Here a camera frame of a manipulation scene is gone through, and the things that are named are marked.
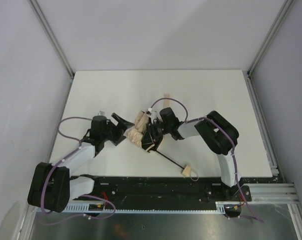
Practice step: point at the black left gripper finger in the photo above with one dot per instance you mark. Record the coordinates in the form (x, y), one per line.
(122, 123)
(118, 138)

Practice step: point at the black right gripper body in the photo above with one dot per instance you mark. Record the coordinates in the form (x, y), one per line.
(152, 134)

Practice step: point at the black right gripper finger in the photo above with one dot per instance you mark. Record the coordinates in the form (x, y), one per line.
(156, 143)
(147, 142)

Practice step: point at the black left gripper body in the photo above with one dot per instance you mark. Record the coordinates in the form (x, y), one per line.
(116, 131)

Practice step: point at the beige and black folding umbrella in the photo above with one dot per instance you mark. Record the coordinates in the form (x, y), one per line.
(136, 133)

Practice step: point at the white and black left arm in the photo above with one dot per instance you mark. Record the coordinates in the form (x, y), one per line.
(53, 184)

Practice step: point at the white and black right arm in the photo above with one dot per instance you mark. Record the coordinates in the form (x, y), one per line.
(219, 135)

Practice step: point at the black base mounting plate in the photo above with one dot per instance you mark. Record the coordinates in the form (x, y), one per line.
(167, 193)

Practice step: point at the front aluminium frame rail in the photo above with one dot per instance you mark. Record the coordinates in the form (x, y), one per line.
(273, 193)

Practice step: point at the left aluminium frame post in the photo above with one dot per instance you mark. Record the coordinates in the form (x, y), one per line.
(51, 36)

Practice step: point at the aluminium frame post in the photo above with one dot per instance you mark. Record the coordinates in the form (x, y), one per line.
(271, 34)
(51, 36)

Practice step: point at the right aluminium frame post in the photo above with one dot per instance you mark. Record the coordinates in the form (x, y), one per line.
(271, 34)

